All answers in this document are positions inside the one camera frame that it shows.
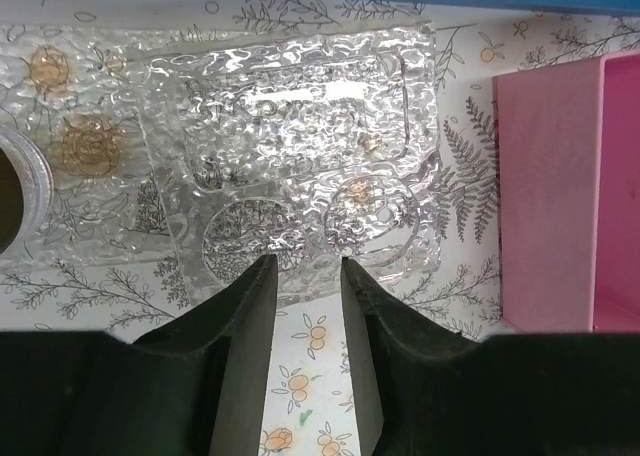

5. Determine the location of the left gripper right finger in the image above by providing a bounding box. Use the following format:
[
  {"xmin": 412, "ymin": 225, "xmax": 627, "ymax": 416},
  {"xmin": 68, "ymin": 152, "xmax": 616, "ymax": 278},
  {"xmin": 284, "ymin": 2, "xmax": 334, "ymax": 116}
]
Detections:
[{"xmin": 340, "ymin": 258, "xmax": 476, "ymax": 455}]

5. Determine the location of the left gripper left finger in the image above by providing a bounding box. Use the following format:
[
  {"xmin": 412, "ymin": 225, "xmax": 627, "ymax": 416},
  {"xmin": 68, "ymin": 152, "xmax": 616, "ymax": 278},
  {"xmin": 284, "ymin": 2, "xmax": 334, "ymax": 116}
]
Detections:
[{"xmin": 134, "ymin": 255, "xmax": 278, "ymax": 455}]

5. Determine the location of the clear glass toothbrush holder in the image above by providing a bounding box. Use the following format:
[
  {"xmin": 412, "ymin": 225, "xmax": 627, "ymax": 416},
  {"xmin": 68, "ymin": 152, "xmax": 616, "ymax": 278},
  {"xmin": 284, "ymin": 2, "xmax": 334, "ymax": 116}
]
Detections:
[{"xmin": 127, "ymin": 18, "xmax": 441, "ymax": 305}]

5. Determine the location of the clear cup brown base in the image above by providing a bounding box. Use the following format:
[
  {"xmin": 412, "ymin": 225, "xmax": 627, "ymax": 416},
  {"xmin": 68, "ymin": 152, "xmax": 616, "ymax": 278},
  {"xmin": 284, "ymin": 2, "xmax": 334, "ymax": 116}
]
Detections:
[{"xmin": 1, "ymin": 125, "xmax": 54, "ymax": 256}]

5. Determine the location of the clear textured glass tray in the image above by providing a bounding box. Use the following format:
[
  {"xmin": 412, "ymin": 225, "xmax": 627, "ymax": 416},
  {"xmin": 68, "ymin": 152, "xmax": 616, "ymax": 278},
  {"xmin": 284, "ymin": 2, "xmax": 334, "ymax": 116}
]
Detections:
[{"xmin": 1, "ymin": 23, "xmax": 178, "ymax": 271}]

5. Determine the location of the pink drawer box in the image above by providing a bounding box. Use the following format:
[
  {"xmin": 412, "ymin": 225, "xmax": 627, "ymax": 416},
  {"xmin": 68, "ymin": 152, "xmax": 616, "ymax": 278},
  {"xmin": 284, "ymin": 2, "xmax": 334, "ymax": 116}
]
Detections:
[{"xmin": 494, "ymin": 51, "xmax": 639, "ymax": 332}]

